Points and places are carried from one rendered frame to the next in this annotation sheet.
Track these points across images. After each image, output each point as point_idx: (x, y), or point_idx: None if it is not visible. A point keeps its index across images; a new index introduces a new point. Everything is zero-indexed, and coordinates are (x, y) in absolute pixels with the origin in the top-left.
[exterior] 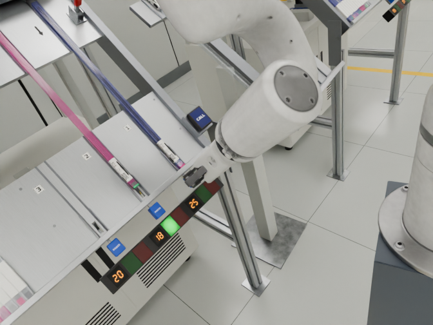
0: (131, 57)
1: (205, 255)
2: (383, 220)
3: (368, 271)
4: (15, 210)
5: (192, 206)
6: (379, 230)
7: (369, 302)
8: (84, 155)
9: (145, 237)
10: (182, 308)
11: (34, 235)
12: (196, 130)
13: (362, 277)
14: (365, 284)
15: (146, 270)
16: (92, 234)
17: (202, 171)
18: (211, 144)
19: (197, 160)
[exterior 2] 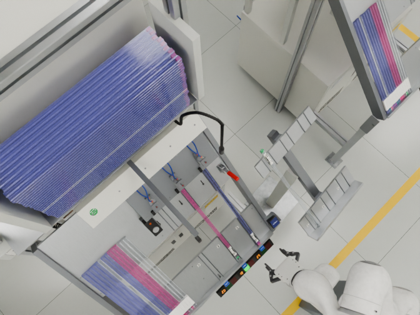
0: (245, 188)
1: (225, 207)
2: (339, 303)
3: (325, 243)
4: (190, 275)
5: (257, 257)
6: (342, 217)
7: (322, 314)
8: (217, 246)
9: (235, 274)
10: (208, 242)
11: (196, 283)
12: (270, 226)
13: (321, 246)
14: (321, 250)
15: (194, 228)
16: (217, 279)
17: (279, 280)
18: (287, 277)
19: (278, 276)
